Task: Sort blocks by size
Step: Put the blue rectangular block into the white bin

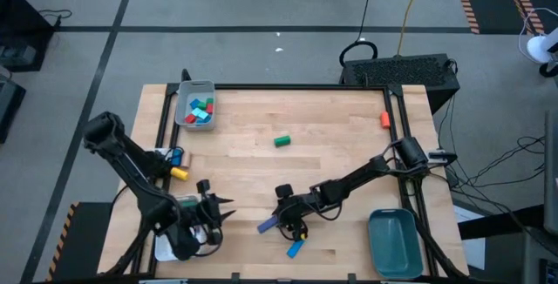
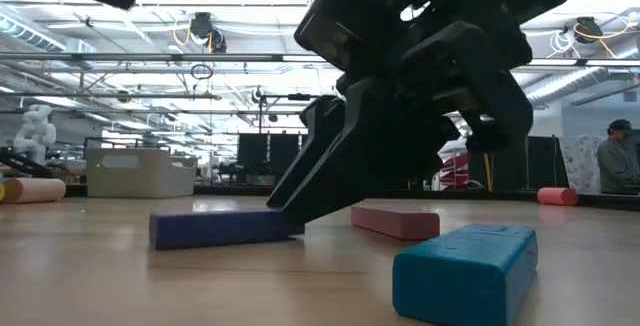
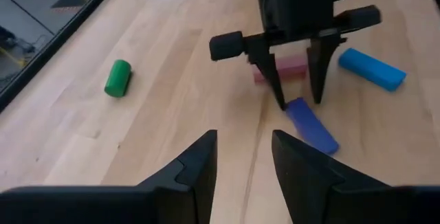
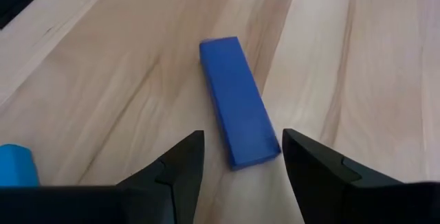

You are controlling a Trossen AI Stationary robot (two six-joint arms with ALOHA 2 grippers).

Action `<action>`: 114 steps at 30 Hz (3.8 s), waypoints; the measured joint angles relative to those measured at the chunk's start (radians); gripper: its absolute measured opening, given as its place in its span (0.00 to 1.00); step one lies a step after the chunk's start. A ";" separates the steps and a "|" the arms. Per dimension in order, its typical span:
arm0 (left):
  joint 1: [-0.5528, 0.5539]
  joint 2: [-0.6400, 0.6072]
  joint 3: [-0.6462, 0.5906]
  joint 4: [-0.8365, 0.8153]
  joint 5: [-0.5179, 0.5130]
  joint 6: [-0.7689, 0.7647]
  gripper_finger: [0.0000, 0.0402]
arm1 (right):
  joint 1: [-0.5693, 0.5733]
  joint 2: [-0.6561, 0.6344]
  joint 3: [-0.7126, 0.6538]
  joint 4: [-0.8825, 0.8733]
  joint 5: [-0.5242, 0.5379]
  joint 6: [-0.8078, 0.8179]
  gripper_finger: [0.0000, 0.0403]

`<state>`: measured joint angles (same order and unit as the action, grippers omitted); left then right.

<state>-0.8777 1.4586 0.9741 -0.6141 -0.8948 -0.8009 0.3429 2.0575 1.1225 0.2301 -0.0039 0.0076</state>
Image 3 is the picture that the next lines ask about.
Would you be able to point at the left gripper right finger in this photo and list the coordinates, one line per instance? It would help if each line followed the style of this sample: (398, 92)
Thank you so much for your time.
(302, 186)

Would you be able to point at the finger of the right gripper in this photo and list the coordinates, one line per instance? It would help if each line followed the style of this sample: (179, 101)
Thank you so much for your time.
(321, 69)
(266, 62)

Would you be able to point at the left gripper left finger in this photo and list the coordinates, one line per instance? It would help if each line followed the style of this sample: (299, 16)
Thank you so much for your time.
(196, 186)

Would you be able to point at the long pink block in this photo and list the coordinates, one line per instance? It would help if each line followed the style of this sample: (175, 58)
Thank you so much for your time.
(292, 66)

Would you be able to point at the long blue block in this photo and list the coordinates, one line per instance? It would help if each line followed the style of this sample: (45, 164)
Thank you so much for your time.
(372, 69)

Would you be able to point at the long purple block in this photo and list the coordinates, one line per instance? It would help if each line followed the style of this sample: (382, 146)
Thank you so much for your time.
(311, 126)

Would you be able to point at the green cylinder block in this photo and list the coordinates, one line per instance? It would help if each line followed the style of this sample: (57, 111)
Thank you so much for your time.
(118, 78)

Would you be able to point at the black aluminium table frame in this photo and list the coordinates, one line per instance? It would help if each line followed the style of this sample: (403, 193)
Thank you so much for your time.
(51, 50)

